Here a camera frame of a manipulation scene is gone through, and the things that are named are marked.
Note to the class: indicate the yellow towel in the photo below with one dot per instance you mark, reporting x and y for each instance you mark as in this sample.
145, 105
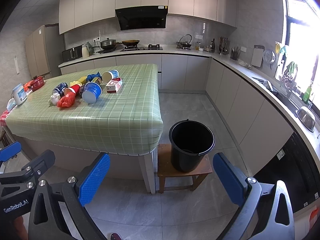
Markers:
75, 83

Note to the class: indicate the person left shoe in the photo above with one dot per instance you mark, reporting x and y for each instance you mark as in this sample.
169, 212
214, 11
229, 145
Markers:
115, 236

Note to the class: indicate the yellow sponge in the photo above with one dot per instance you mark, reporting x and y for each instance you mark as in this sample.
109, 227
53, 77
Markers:
82, 80

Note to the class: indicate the blue white paper cup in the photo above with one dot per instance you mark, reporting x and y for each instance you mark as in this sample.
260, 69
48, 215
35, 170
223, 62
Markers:
109, 75

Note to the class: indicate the black plastic bucket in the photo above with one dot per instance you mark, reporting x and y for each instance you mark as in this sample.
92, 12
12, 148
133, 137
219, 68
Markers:
190, 142

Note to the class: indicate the red plastic bag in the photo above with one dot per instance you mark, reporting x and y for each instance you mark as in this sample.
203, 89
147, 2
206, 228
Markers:
66, 101

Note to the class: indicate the beige refrigerator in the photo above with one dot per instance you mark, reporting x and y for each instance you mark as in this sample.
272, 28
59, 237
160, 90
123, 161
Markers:
44, 49

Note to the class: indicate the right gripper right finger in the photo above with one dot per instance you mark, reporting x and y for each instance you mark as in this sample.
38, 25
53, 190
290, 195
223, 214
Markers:
266, 207

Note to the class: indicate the green bottle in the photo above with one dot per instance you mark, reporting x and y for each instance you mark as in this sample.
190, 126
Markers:
307, 93

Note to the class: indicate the blue pepsi can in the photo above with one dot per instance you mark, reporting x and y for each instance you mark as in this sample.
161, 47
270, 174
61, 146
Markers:
59, 89

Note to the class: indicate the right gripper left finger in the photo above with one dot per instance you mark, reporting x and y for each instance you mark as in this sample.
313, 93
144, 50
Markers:
46, 218

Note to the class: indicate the gas stove top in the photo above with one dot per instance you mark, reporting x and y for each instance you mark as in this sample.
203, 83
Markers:
136, 47

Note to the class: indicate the black range hood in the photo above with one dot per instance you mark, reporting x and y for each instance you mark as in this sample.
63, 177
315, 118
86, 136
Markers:
143, 17

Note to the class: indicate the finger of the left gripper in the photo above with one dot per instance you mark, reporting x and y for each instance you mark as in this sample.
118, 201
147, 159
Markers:
39, 166
10, 151

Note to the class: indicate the black lidded wok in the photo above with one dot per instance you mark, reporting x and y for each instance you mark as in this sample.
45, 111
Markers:
109, 44

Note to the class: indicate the frying pan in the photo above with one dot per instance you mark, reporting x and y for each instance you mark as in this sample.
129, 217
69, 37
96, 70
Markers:
130, 43

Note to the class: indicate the brown wooden stool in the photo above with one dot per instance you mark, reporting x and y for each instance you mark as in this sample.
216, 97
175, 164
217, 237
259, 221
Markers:
166, 170

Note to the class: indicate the black microwave oven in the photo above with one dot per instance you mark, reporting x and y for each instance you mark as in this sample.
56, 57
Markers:
72, 54

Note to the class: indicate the white thermos jug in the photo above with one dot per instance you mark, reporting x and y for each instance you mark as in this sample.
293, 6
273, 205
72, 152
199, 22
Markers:
85, 52

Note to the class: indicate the white cutting board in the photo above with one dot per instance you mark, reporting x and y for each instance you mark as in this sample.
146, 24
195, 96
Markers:
257, 57

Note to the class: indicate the yellow black drink can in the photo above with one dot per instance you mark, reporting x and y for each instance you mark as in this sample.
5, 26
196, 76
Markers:
97, 80

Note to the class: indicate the steel wool scrubber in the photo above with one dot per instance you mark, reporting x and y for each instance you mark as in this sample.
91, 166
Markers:
81, 90

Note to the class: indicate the blue cloth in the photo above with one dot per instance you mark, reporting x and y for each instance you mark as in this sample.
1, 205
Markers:
90, 77

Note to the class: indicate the red white milk carton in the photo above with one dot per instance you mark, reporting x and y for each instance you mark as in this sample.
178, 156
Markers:
114, 85

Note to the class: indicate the red paper cup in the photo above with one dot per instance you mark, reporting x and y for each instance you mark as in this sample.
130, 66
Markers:
73, 89

